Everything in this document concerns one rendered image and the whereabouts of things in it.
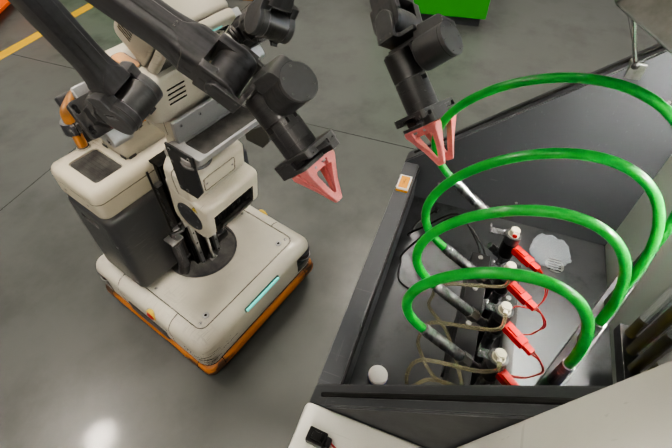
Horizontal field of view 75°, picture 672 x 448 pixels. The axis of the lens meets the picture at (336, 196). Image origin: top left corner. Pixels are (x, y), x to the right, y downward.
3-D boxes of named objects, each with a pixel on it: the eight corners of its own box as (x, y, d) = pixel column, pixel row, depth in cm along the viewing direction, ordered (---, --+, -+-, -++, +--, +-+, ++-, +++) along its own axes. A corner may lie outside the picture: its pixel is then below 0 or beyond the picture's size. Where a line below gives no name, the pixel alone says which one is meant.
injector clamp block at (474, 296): (458, 288, 104) (472, 250, 93) (501, 302, 102) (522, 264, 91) (427, 437, 82) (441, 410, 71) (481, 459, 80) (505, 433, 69)
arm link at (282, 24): (267, 18, 116) (248, 12, 113) (289, 2, 109) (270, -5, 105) (267, 52, 116) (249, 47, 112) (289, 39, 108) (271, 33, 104)
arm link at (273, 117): (261, 86, 70) (235, 103, 67) (280, 67, 64) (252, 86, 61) (288, 122, 71) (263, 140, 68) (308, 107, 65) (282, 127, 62)
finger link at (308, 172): (334, 210, 66) (297, 160, 65) (310, 218, 72) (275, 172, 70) (360, 184, 70) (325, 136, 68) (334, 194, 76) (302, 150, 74)
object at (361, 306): (398, 201, 129) (404, 160, 117) (413, 205, 128) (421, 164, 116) (319, 413, 89) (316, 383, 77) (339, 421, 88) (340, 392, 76)
